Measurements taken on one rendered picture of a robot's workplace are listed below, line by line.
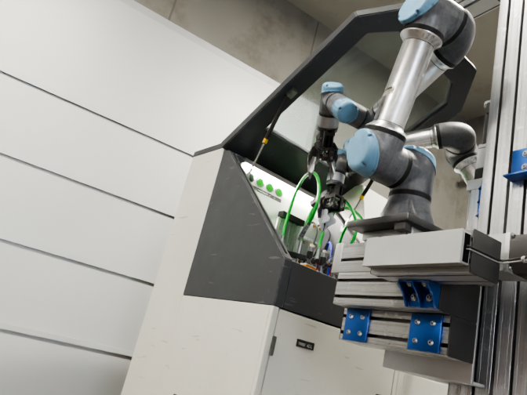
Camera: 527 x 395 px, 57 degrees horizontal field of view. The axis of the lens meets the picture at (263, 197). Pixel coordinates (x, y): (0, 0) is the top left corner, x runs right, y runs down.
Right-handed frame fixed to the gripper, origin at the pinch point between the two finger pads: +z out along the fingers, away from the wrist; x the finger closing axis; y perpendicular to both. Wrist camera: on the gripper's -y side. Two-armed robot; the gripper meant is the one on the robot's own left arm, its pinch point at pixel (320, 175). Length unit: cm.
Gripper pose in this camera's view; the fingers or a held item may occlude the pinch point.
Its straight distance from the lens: 184.6
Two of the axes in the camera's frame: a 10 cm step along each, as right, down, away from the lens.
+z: -0.6, 8.9, 4.4
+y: 0.5, 4.5, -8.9
